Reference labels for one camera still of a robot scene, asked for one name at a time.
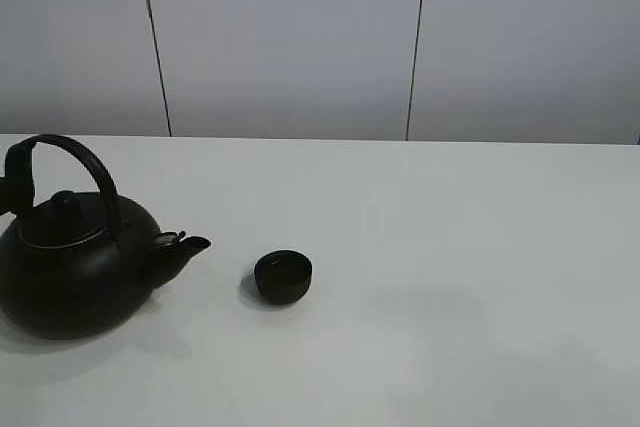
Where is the black round teapot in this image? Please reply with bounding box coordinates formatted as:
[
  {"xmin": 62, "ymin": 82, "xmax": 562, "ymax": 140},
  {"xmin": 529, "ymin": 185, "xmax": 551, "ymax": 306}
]
[{"xmin": 1, "ymin": 134, "xmax": 211, "ymax": 341}]

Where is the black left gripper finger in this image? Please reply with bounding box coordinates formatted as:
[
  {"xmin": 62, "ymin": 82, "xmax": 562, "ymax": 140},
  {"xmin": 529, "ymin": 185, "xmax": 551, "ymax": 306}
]
[{"xmin": 1, "ymin": 141, "xmax": 36, "ymax": 215}]

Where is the small black teacup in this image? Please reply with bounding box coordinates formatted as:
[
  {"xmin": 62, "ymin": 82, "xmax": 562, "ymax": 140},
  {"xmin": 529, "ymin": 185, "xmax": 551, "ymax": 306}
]
[{"xmin": 253, "ymin": 250, "xmax": 312, "ymax": 306}]

